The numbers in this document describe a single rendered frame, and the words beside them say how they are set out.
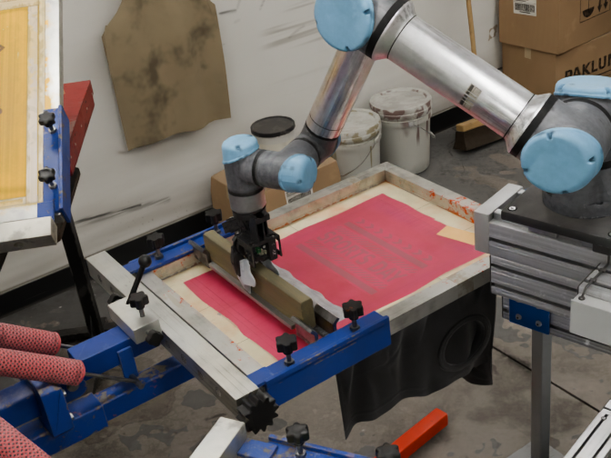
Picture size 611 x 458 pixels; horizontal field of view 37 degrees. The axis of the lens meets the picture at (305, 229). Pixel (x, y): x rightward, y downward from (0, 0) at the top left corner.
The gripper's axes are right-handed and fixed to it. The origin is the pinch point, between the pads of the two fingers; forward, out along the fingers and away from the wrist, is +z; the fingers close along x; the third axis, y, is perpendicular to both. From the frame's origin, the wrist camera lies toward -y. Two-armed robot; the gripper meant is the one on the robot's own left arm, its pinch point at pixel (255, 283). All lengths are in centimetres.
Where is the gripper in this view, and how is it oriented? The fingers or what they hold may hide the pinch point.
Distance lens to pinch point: 201.1
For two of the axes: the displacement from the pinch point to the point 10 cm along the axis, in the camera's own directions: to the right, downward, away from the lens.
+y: 5.7, 3.6, -7.4
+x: 8.1, -3.6, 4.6
